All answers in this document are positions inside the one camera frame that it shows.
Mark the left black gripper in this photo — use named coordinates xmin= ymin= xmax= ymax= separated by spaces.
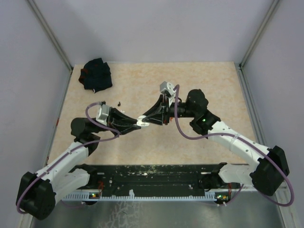
xmin=92 ymin=106 xmax=142 ymax=137

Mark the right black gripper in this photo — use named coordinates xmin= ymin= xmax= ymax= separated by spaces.
xmin=142 ymin=95 xmax=197 ymax=125

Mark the white charging case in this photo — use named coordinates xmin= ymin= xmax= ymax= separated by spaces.
xmin=136 ymin=115 xmax=150 ymax=127

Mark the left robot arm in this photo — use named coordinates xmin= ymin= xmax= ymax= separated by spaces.
xmin=16 ymin=103 xmax=147 ymax=220

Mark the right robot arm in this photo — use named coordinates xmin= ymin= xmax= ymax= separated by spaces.
xmin=143 ymin=89 xmax=289 ymax=196

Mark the dark crumpled cloth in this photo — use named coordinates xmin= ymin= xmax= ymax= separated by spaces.
xmin=78 ymin=58 xmax=113 ymax=93

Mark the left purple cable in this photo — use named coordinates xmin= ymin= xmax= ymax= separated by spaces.
xmin=16 ymin=101 xmax=121 ymax=213

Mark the purple cable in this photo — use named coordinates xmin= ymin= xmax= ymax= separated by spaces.
xmin=16 ymin=101 xmax=121 ymax=213
xmin=174 ymin=85 xmax=295 ymax=207

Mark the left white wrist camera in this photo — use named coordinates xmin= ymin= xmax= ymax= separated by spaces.
xmin=96 ymin=101 xmax=112 ymax=125

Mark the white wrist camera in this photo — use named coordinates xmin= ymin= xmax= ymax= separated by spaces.
xmin=160 ymin=81 xmax=176 ymax=107
xmin=96 ymin=101 xmax=112 ymax=125

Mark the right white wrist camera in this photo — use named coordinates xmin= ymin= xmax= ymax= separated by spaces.
xmin=160 ymin=81 xmax=176 ymax=107

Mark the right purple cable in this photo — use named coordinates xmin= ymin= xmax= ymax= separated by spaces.
xmin=174 ymin=85 xmax=295 ymax=207

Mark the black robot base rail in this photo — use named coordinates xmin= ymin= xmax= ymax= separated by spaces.
xmin=76 ymin=164 xmax=240 ymax=197

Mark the right aluminium frame post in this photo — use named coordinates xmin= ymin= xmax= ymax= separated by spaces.
xmin=238 ymin=0 xmax=282 ymax=71

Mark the aluminium frame post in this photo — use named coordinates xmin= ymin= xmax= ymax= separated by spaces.
xmin=238 ymin=0 xmax=282 ymax=71
xmin=25 ymin=0 xmax=74 ymax=72

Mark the white cable duct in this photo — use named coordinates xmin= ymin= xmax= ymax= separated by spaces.
xmin=63 ymin=190 xmax=228 ymax=201

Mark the left aluminium frame post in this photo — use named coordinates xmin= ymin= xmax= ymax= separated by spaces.
xmin=25 ymin=0 xmax=74 ymax=72

